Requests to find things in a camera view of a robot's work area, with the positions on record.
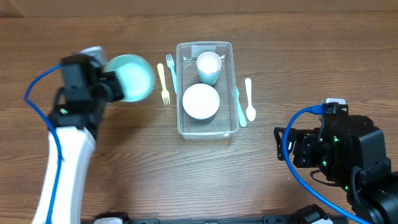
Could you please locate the pale green bowl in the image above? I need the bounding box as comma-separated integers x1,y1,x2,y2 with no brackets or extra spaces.
105,54,155,103

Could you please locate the yellow plastic fork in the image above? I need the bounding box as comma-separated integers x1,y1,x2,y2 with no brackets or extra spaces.
157,63,170,105

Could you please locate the right blue cable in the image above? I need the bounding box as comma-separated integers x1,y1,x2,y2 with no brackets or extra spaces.
281,105,371,224

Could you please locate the green plastic cup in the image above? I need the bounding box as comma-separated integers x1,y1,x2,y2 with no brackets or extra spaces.
199,73,219,86

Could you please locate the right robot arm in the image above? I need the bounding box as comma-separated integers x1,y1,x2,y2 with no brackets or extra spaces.
274,102,397,223

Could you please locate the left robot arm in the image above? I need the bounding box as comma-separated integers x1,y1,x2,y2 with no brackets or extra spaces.
24,71,125,223

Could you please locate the white plastic spoon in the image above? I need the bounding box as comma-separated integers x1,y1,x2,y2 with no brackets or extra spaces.
244,78,256,121

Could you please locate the pink plastic cup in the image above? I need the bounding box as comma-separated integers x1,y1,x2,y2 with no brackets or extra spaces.
197,52,221,76

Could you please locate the clear plastic container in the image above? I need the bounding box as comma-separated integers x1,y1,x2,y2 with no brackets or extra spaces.
176,41,239,140

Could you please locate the green plastic fork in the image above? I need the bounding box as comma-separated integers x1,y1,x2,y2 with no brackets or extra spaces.
231,85,247,128

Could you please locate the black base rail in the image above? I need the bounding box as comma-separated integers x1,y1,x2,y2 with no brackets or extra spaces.
83,203,349,224

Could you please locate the blue plastic fork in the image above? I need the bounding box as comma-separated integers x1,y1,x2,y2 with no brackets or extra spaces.
165,54,177,94

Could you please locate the white pink bowl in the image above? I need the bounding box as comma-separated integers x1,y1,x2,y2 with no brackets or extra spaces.
182,83,220,119

